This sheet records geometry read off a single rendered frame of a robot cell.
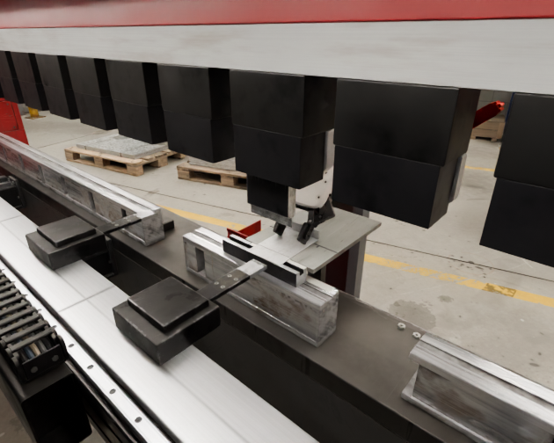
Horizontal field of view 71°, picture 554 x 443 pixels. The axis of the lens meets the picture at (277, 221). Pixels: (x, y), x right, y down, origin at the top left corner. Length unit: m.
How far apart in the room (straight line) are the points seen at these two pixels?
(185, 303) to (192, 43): 0.42
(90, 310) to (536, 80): 0.67
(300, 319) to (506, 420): 0.34
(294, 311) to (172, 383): 0.28
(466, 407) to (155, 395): 0.42
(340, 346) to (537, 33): 0.55
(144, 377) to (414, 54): 0.51
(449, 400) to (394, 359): 0.13
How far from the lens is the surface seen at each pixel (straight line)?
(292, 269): 0.72
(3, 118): 2.70
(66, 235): 0.86
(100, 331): 0.66
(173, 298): 0.61
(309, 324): 0.72
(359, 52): 0.51
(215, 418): 0.51
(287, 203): 0.66
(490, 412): 0.64
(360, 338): 0.77
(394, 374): 0.73
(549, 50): 0.44
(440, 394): 0.66
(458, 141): 0.50
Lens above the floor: 1.39
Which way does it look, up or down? 26 degrees down
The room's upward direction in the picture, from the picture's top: straight up
